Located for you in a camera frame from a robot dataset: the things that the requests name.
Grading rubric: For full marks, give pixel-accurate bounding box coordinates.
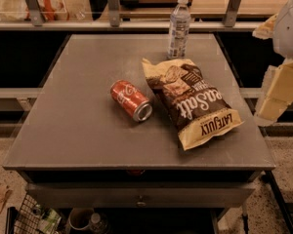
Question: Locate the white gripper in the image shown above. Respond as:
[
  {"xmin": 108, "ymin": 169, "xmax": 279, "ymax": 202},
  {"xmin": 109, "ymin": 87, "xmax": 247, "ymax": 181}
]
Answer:
[{"xmin": 252, "ymin": 0, "xmax": 293, "ymax": 122}]

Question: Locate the red coke can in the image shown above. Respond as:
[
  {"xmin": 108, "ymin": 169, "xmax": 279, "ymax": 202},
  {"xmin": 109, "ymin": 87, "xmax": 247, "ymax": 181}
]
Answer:
[{"xmin": 110, "ymin": 80, "xmax": 152, "ymax": 122}]

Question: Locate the brown sea salt chips bag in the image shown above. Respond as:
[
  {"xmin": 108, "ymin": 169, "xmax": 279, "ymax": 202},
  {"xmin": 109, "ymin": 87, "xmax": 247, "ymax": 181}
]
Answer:
[{"xmin": 142, "ymin": 58, "xmax": 242, "ymax": 151}]

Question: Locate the clear plastic water bottle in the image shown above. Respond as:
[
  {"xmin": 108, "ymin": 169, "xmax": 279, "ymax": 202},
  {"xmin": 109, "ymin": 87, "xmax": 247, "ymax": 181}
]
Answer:
[{"xmin": 167, "ymin": 0, "xmax": 191, "ymax": 59}]

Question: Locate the orange white snack bag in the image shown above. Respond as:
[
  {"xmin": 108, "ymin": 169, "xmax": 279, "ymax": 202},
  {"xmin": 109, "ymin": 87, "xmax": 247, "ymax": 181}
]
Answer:
[{"xmin": 38, "ymin": 0, "xmax": 69, "ymax": 20}]

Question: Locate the grey drawer with knob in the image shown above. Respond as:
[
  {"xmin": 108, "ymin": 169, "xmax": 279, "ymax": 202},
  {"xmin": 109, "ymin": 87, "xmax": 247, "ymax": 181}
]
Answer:
[{"xmin": 26, "ymin": 182, "xmax": 255, "ymax": 209}]

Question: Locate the small bottle under table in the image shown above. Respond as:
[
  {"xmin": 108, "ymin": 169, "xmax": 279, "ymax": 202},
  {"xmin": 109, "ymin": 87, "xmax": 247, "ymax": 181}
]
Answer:
[{"xmin": 89, "ymin": 213, "xmax": 109, "ymax": 234}]

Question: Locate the white mug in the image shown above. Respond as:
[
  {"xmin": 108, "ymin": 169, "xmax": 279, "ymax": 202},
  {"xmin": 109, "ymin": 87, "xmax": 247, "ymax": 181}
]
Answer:
[{"xmin": 67, "ymin": 208, "xmax": 94, "ymax": 232}]

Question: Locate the green white packet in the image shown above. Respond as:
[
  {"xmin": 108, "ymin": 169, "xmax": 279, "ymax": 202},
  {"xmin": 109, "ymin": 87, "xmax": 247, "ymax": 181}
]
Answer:
[{"xmin": 37, "ymin": 209, "xmax": 62, "ymax": 234}]

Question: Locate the grey metal shelf rail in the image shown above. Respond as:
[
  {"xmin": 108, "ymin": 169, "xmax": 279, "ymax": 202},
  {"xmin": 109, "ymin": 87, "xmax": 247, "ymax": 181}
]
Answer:
[{"xmin": 0, "ymin": 21, "xmax": 260, "ymax": 32}]

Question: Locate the wire basket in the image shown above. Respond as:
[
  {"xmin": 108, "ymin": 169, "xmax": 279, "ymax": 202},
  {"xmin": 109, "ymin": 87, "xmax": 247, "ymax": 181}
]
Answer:
[{"xmin": 13, "ymin": 194, "xmax": 41, "ymax": 234}]

